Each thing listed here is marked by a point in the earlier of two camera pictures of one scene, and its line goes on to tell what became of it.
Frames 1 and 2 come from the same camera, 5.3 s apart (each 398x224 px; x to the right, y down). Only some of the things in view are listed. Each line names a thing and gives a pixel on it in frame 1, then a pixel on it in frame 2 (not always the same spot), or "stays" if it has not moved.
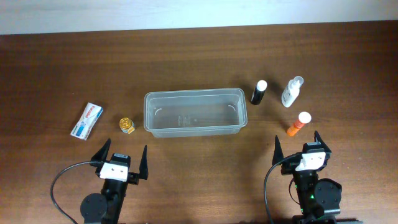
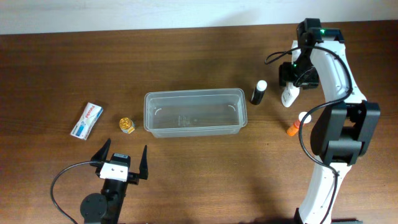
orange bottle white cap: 304,117 stays
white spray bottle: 291,91 stays
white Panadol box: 89,118 stays
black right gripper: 286,168 → 286,75
